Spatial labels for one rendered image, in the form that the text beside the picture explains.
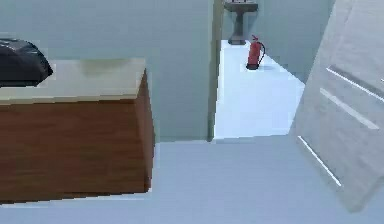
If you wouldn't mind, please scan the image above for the red fire extinguisher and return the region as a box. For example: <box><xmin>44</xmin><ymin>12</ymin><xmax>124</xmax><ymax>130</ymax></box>
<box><xmin>245</xmin><ymin>34</ymin><xmax>267</xmax><ymax>71</ymax></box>

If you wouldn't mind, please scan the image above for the brown wooden cabinet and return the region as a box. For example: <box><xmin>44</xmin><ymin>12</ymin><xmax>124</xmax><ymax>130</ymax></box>
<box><xmin>0</xmin><ymin>58</ymin><xmax>156</xmax><ymax>205</ymax></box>

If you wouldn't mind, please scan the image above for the white room door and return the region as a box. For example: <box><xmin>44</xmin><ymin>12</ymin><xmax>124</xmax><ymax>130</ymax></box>
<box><xmin>289</xmin><ymin>0</ymin><xmax>384</xmax><ymax>214</ymax></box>

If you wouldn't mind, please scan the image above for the black bag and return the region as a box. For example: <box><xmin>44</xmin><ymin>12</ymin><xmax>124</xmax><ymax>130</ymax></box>
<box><xmin>0</xmin><ymin>37</ymin><xmax>54</xmax><ymax>88</ymax></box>

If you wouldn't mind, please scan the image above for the grey pedestal sink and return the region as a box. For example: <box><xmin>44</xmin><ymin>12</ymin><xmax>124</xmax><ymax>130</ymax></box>
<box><xmin>223</xmin><ymin>0</ymin><xmax>259</xmax><ymax>46</ymax></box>

